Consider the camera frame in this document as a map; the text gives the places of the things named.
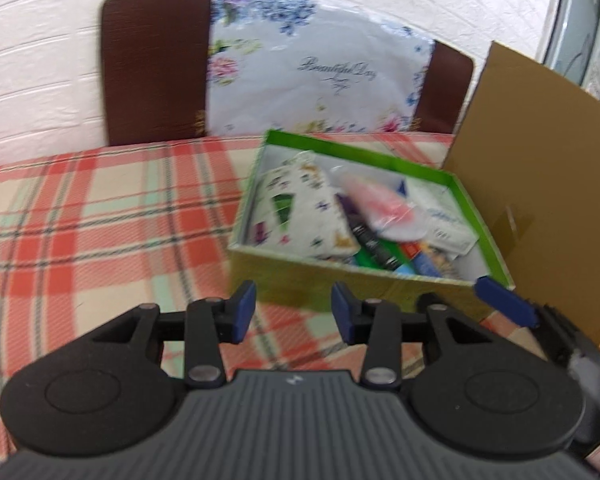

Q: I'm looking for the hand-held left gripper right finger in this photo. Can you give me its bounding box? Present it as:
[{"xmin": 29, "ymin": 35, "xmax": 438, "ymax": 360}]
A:
[{"xmin": 330, "ymin": 282, "xmax": 487, "ymax": 391}]

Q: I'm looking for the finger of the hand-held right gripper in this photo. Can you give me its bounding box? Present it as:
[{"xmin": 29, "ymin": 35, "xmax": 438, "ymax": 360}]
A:
[{"xmin": 474, "ymin": 276, "xmax": 581, "ymax": 363}]

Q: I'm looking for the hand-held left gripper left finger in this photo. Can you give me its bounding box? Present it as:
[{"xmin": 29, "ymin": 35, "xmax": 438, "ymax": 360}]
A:
[{"xmin": 92, "ymin": 280, "xmax": 258, "ymax": 389}]

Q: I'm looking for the green storage box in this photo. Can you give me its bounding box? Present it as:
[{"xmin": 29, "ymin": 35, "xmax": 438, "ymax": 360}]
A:
[{"xmin": 228, "ymin": 129, "xmax": 516, "ymax": 322}]

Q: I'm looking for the purple black tube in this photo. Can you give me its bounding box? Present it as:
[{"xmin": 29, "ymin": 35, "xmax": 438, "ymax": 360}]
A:
[{"xmin": 335, "ymin": 192, "xmax": 407, "ymax": 272}]

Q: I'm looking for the white medicine box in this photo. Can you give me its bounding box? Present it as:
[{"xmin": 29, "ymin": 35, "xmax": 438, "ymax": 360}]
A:
[{"xmin": 414, "ymin": 180, "xmax": 479, "ymax": 259}]

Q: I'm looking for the pink clear packet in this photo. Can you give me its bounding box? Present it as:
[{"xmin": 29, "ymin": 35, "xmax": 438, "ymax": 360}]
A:
[{"xmin": 337, "ymin": 167, "xmax": 432, "ymax": 244}]

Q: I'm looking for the blue packet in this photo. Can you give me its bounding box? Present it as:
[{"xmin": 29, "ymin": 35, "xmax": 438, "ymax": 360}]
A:
[{"xmin": 395, "ymin": 253, "xmax": 462, "ymax": 282}]

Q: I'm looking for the orange packet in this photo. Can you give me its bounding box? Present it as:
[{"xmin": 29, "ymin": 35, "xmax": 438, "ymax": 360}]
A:
[{"xmin": 397, "ymin": 240, "xmax": 431, "ymax": 267}]

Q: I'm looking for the white floral pouch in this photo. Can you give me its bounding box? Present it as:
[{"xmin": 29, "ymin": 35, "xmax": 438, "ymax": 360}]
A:
[{"xmin": 247, "ymin": 152, "xmax": 362, "ymax": 262}]

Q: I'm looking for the brown cardboard sheet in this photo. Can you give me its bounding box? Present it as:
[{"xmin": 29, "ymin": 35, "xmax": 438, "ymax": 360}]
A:
[{"xmin": 440, "ymin": 40, "xmax": 600, "ymax": 345}]

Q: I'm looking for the red plaid tablecloth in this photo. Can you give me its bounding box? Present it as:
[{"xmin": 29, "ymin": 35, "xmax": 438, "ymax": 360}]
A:
[{"xmin": 0, "ymin": 132, "xmax": 553, "ymax": 467}]

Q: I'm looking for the brown chair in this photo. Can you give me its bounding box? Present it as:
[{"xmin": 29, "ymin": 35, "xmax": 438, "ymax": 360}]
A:
[
  {"xmin": 101, "ymin": 0, "xmax": 214, "ymax": 147},
  {"xmin": 411, "ymin": 41, "xmax": 476, "ymax": 135}
]

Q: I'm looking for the floral white cloth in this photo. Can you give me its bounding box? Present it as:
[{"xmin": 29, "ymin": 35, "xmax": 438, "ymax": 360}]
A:
[{"xmin": 207, "ymin": 0, "xmax": 437, "ymax": 137}]

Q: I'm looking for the window frame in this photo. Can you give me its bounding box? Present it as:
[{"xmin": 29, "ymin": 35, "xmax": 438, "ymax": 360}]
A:
[{"xmin": 542, "ymin": 0, "xmax": 600, "ymax": 102}]

